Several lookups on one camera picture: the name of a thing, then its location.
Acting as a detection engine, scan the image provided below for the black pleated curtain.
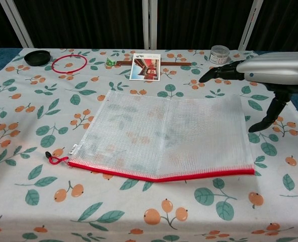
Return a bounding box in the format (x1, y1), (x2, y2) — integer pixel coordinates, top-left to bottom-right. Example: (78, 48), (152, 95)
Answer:
(0, 0), (298, 55)

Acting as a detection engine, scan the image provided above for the small clear jar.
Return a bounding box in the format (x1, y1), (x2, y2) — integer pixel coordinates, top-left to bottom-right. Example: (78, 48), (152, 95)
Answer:
(209, 45), (231, 65)

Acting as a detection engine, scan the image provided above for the red ring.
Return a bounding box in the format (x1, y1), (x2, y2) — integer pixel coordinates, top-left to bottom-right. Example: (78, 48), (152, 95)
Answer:
(51, 53), (88, 75)

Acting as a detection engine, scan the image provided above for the black round lid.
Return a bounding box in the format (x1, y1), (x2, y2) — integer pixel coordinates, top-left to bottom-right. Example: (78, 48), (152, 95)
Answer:
(24, 50), (51, 67)

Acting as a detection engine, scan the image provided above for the floral tablecloth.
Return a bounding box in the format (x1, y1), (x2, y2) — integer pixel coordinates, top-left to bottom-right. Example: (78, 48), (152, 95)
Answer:
(0, 47), (298, 242)

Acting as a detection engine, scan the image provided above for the clear mesh zipper pouch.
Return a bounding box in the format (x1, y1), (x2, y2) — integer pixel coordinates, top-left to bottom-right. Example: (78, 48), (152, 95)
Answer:
(44, 89), (256, 183)

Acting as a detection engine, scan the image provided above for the white metal frame post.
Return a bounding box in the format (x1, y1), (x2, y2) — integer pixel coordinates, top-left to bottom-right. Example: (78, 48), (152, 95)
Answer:
(0, 0), (35, 49)
(238, 0), (265, 51)
(142, 0), (158, 50)

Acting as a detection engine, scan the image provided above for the postcard with red building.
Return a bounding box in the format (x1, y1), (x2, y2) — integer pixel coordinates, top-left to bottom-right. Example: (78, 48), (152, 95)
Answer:
(129, 52), (162, 83)

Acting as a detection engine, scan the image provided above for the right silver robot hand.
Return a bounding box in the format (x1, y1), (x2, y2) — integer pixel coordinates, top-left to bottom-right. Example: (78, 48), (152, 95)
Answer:
(198, 51), (298, 134)

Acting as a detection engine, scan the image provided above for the brown wooden stick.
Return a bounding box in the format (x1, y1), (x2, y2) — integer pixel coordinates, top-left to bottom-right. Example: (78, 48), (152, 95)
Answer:
(115, 59), (192, 67)

